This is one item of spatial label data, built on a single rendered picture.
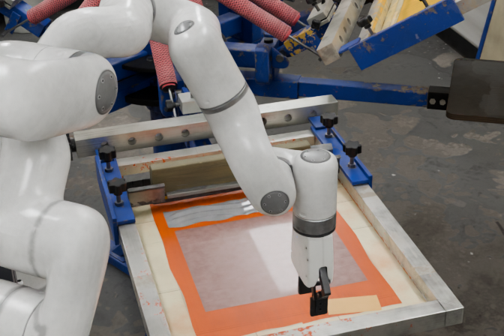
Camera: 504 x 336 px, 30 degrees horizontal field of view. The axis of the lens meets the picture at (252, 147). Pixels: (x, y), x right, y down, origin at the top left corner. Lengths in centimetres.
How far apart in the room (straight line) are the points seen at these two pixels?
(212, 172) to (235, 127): 72
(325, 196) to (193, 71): 31
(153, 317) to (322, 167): 48
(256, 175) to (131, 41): 28
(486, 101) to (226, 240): 98
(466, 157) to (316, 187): 290
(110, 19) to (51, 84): 39
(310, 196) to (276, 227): 56
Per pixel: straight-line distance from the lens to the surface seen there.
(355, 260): 200
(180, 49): 142
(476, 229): 391
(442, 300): 185
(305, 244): 160
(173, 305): 189
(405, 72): 525
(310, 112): 249
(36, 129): 99
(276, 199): 149
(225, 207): 217
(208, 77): 143
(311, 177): 153
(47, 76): 99
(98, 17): 138
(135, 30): 138
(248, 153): 145
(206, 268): 198
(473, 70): 293
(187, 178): 217
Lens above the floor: 211
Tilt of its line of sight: 28 degrees down
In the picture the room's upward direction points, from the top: 2 degrees counter-clockwise
